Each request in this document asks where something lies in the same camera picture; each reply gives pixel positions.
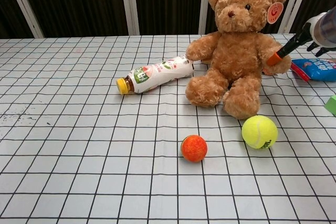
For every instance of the tea bottle with yellow cap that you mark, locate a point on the tea bottle with yellow cap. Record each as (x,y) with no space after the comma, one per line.
(162,73)

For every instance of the brown plush teddy bear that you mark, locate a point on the brown plush teddy bear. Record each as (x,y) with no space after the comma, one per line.
(233,56)

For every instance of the orange label tag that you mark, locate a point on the orange label tag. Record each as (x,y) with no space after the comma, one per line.
(267,72)

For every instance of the small orange ball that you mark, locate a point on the small orange ball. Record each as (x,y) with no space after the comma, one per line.
(194,148)

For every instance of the white frame post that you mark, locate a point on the white frame post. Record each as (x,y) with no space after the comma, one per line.
(204,3)
(294,6)
(23,5)
(130,3)

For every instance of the blue snack bag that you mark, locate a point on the blue snack bag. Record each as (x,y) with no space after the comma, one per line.
(319,70)

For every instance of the white checked tablecloth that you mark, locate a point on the white checked tablecloth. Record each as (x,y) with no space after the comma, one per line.
(78,142)

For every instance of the green block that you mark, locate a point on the green block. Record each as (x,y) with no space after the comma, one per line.
(331,106)

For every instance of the round pink hang tag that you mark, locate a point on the round pink hang tag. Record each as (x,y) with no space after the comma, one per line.
(275,12)

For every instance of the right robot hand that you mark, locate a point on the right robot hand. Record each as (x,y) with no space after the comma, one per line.
(321,28)

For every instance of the yellow-green tennis ball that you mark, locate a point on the yellow-green tennis ball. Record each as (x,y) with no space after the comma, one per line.
(259,131)

